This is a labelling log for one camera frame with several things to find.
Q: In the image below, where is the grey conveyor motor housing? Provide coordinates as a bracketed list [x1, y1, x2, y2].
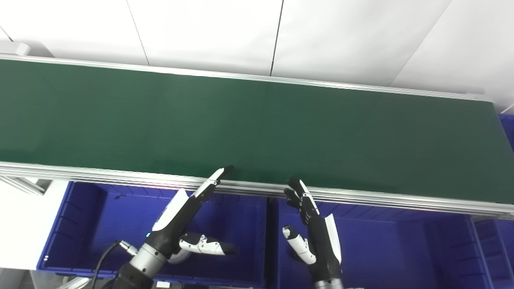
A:
[0, 42, 32, 57]

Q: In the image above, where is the blue plastic bin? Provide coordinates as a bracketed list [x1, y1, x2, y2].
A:
[469, 217, 514, 289]
[37, 181, 269, 282]
[267, 197, 483, 289]
[498, 114, 514, 153]

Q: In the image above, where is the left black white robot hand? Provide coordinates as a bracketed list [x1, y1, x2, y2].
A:
[148, 165, 239, 265]

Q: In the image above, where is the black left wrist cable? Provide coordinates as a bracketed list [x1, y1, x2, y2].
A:
[90, 240, 139, 289]

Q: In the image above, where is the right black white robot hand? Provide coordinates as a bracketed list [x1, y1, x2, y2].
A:
[282, 177, 344, 282]

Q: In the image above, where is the green conveyor belt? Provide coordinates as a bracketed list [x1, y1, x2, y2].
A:
[0, 54, 514, 220]
[0, 59, 514, 205]

